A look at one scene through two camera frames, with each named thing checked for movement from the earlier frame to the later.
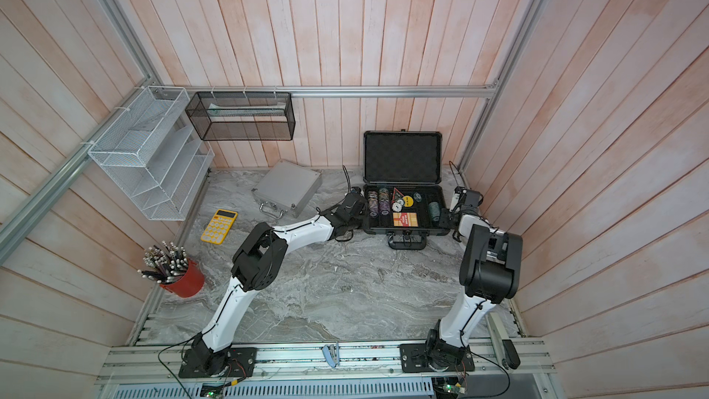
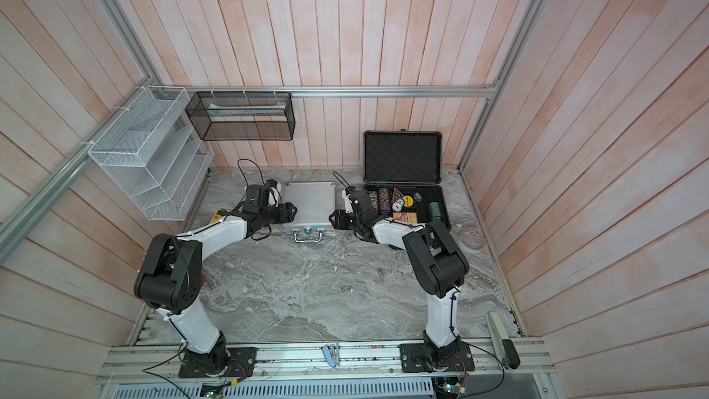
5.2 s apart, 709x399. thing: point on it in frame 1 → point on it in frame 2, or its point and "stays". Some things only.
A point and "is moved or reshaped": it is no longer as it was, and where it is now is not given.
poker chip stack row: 378,202 stays
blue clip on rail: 331,353 stays
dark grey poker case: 402,176 stays
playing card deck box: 405,219 stays
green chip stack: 434,209 stays
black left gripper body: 353,222 → 273,215
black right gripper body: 455,213 → 358,223
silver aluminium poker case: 287,188 is moved or reshaped
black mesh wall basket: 243,115 stays
